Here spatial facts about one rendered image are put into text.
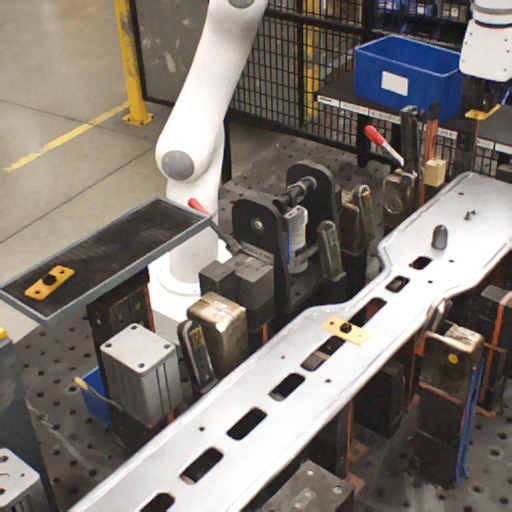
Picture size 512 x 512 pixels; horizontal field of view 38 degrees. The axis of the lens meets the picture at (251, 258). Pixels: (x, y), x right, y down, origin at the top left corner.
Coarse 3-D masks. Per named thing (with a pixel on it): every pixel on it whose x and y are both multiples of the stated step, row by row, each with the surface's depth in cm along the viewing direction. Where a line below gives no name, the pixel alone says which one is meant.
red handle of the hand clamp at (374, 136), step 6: (366, 132) 165; (372, 132) 165; (372, 138) 165; (378, 138) 165; (378, 144) 165; (384, 144) 165; (384, 150) 165; (390, 150) 164; (390, 156) 165; (396, 156) 164; (396, 162) 164; (402, 162) 164; (402, 168) 164; (414, 174) 163
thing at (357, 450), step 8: (336, 336) 132; (328, 344) 133; (336, 344) 132; (328, 352) 135; (352, 400) 141; (352, 408) 142; (352, 416) 143; (352, 424) 145; (352, 432) 146; (352, 440) 148; (352, 448) 147; (360, 448) 147; (368, 448) 147; (352, 456) 145; (360, 456) 145
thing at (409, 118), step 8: (400, 112) 156; (408, 112) 155; (416, 112) 156; (424, 112) 154; (400, 120) 157; (408, 120) 156; (416, 120) 158; (424, 120) 155; (408, 128) 157; (416, 128) 159; (408, 136) 158; (416, 136) 160; (408, 144) 159; (416, 144) 161; (408, 152) 160; (416, 152) 162; (408, 160) 161; (416, 160) 163; (408, 168) 162; (416, 168) 164; (416, 176) 165
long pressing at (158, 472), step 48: (480, 192) 169; (384, 240) 154; (480, 240) 153; (384, 288) 141; (432, 288) 140; (288, 336) 131; (384, 336) 130; (240, 384) 122; (336, 384) 121; (192, 432) 114; (288, 432) 113; (144, 480) 106; (240, 480) 106
